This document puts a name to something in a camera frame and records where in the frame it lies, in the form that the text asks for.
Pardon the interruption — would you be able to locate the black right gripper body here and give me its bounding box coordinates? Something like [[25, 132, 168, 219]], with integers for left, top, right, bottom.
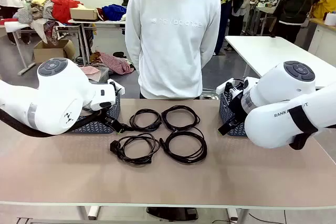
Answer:
[[227, 93, 249, 127]]

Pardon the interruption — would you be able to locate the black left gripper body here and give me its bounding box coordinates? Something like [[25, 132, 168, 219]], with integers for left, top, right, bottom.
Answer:
[[101, 113, 121, 131]]

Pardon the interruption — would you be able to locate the black cable angled plug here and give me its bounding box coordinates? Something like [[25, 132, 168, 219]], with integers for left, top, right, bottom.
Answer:
[[109, 132, 161, 165]]

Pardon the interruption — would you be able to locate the blue-grey plastic basket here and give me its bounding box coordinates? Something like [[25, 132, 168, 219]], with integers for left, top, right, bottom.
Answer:
[[219, 91, 249, 137], [67, 92, 121, 134]]

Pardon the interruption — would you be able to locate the grey metal bin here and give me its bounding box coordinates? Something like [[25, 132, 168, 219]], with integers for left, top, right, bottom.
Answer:
[[202, 89, 220, 100]]

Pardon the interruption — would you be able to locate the grey storage bin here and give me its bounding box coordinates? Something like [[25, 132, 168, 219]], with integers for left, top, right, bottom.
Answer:
[[80, 66, 110, 83]]

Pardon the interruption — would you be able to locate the red checked cloth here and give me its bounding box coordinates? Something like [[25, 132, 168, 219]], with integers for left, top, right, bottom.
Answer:
[[90, 52, 136, 75]]

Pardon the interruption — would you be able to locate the white table leg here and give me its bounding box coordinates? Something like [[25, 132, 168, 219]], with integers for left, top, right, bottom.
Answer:
[[77, 205, 102, 221], [227, 208, 249, 224]]

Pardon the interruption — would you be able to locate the person in white sweatshirt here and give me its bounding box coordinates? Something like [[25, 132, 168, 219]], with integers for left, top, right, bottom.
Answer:
[[124, 0, 222, 100]]

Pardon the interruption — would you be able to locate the open cardboard box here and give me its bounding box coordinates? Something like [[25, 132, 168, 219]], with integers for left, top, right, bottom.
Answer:
[[33, 39, 76, 64]]

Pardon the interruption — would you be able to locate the blue cloth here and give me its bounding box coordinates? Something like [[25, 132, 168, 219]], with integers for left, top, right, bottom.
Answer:
[[101, 4, 127, 22]]

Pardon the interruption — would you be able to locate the tan closed cardboard box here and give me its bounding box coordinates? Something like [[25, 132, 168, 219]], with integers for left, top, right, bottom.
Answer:
[[69, 7, 99, 22]]

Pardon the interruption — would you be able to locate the white cabinet wooden top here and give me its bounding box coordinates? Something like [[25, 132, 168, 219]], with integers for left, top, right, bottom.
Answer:
[[308, 18, 336, 57]]

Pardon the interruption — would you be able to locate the person in black jacket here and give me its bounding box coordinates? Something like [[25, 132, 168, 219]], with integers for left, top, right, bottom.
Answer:
[[272, 0, 323, 44]]

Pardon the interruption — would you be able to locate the white paper roll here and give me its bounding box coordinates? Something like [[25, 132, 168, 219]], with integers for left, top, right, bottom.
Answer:
[[325, 13, 336, 27]]

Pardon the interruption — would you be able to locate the patterned cloth pile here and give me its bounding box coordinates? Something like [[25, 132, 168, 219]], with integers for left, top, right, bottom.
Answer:
[[17, 0, 57, 44]]

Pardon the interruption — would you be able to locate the black coiled cable round plug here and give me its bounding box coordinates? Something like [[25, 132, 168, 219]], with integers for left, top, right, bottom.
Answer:
[[115, 108, 162, 133]]

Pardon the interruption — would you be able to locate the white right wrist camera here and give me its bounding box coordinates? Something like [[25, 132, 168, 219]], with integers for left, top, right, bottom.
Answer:
[[216, 77, 259, 97]]

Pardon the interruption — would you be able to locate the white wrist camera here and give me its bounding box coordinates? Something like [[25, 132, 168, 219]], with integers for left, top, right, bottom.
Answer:
[[107, 78, 125, 97], [216, 77, 259, 97]]

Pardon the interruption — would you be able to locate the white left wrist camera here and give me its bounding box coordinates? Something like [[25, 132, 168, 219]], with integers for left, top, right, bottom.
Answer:
[[107, 78, 125, 97]]

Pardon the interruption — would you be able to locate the black right arm hose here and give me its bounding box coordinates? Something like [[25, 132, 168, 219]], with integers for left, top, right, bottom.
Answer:
[[288, 104, 320, 151]]

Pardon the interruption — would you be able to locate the black arm hose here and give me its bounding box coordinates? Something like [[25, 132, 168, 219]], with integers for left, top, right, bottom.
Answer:
[[288, 104, 320, 151], [0, 108, 111, 138]]

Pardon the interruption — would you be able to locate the black left arm hose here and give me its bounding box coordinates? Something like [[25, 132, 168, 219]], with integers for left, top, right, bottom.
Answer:
[[0, 108, 111, 138]]

